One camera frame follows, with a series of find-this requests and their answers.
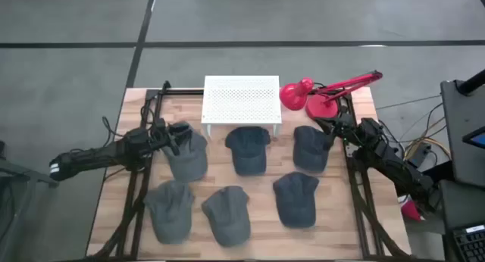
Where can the grey metal stand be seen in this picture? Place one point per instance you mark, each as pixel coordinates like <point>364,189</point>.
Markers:
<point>22,175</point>

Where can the dark grey desk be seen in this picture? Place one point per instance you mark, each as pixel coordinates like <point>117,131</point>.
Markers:
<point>462,141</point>

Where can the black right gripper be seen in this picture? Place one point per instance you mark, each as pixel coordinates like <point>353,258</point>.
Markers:
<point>346,127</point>

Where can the black pole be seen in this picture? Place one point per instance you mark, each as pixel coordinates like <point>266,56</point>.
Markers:
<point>471,84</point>

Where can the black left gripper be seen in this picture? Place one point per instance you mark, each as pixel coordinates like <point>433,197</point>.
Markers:
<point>159,135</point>

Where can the black power adapter box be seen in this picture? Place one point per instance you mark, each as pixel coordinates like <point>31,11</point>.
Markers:
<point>418,156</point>

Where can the black keyboard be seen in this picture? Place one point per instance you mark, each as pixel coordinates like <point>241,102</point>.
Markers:
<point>471,245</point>

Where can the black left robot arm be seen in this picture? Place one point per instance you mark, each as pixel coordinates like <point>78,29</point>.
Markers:
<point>98,156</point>

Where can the white perforated metal shelf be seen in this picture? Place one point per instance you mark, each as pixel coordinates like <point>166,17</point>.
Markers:
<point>242,99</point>

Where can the grey cap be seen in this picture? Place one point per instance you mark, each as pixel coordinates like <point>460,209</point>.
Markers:
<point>189,163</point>
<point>227,220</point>
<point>170,216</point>

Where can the tablet with blue screen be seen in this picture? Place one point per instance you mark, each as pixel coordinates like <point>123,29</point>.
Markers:
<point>478,138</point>

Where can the dark blue denim cap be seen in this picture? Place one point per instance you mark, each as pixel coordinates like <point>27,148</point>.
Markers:
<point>295,201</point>
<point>248,156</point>
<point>308,152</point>

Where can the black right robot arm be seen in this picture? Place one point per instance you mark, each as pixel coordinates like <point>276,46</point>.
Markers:
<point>394,167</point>

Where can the red object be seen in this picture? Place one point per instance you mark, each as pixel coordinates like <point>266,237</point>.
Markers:
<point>411,211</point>

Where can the red desk lamp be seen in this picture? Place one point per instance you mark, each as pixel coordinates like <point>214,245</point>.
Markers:
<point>322,107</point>

